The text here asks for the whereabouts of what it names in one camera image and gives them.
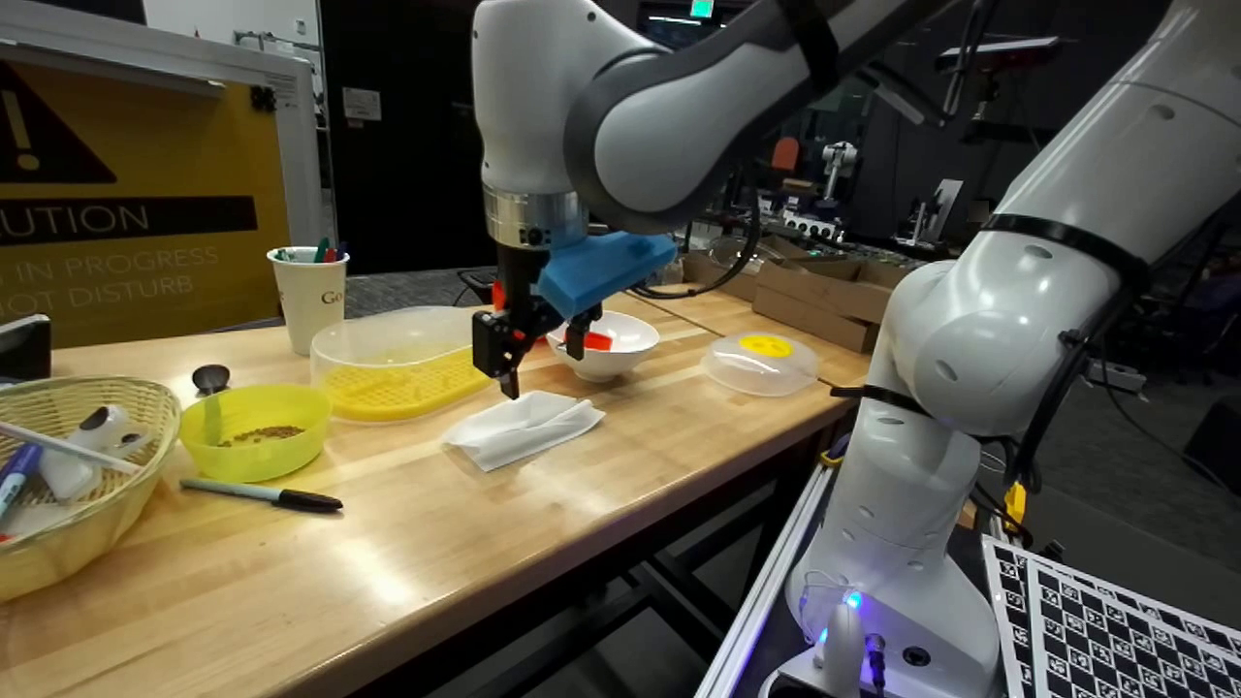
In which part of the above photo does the white paper towel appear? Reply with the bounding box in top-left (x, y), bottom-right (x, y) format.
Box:
top-left (443, 389), bottom-right (607, 478)

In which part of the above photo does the white paper cup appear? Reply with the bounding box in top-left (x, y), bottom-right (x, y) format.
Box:
top-left (265, 246), bottom-right (351, 361)

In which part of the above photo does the brown grain heap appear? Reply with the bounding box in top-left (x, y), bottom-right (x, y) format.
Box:
top-left (226, 421), bottom-right (305, 450)

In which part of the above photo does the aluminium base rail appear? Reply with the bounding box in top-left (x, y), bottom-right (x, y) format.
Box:
top-left (695, 456), bottom-right (839, 698)

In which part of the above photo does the small black device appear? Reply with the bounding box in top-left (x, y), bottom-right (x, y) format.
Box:
top-left (0, 310), bottom-right (54, 383)

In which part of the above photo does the white object in basket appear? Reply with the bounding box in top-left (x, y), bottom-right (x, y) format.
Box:
top-left (70, 402), bottom-right (133, 456)

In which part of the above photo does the yellow caution sign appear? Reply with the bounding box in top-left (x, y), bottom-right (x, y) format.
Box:
top-left (0, 53), bottom-right (293, 348)

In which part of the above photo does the lime green bowl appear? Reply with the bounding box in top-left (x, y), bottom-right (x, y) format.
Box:
top-left (174, 383), bottom-right (332, 490)

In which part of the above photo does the woven wicker basket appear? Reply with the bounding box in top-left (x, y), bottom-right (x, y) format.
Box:
top-left (0, 371), bottom-right (186, 605)

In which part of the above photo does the black scoop green handle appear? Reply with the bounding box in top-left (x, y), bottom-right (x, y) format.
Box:
top-left (190, 361), bottom-right (232, 445)

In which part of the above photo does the black white calibration board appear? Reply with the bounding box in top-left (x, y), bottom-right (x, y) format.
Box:
top-left (980, 535), bottom-right (1241, 698)

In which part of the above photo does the black table frame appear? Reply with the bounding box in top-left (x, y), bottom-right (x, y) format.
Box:
top-left (385, 462), bottom-right (831, 698)

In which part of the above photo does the white bowl with yellow item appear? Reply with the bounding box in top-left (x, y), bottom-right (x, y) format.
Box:
top-left (703, 328), bottom-right (821, 398)

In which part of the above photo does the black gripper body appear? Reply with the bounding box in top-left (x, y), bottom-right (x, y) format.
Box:
top-left (494, 241), bottom-right (558, 322)

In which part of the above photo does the black marker pen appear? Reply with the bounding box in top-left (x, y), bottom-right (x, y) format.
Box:
top-left (179, 478), bottom-right (345, 516)

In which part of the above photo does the brown cardboard box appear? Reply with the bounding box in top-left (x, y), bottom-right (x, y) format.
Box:
top-left (682, 248), bottom-right (906, 356)

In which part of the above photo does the blue marker pen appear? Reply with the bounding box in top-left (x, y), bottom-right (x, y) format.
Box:
top-left (0, 437), bottom-right (45, 520)

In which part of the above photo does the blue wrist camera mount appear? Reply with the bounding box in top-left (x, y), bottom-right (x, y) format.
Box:
top-left (530, 228), bottom-right (682, 322)

